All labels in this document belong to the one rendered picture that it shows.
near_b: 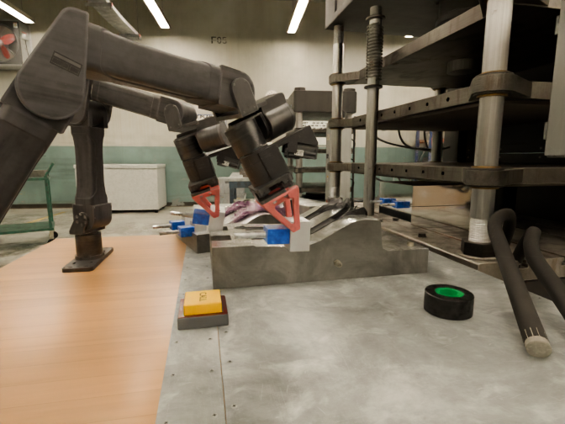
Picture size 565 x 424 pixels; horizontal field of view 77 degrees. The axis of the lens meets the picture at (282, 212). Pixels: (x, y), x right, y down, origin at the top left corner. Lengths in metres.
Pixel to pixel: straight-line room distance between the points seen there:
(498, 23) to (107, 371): 1.15
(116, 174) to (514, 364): 7.19
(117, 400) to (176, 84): 0.40
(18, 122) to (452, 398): 0.56
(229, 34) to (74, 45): 7.84
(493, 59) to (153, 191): 6.64
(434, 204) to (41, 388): 1.38
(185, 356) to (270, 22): 8.07
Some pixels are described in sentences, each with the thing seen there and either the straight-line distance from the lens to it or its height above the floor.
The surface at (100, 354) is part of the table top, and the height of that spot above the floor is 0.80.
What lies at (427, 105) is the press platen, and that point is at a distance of 1.48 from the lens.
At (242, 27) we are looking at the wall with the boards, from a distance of 8.34.
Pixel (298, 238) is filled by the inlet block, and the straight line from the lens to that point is 0.62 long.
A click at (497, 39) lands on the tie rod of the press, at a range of 1.17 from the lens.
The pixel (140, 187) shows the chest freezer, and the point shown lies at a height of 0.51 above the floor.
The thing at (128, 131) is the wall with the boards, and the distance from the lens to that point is 8.27.
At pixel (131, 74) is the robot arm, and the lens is 0.52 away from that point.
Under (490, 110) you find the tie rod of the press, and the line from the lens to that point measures 1.14.
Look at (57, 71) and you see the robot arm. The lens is 0.48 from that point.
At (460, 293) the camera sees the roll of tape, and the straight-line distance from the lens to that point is 0.71.
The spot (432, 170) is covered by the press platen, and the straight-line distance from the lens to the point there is 1.41.
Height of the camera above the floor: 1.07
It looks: 9 degrees down
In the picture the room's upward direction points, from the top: straight up
